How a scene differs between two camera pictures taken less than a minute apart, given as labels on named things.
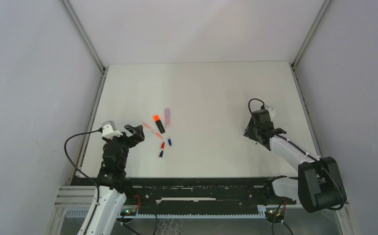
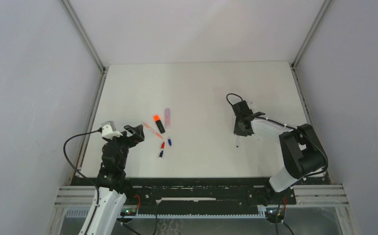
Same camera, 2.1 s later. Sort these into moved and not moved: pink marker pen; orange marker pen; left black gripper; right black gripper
Moved: right black gripper
Not moved: left black gripper; pink marker pen; orange marker pen
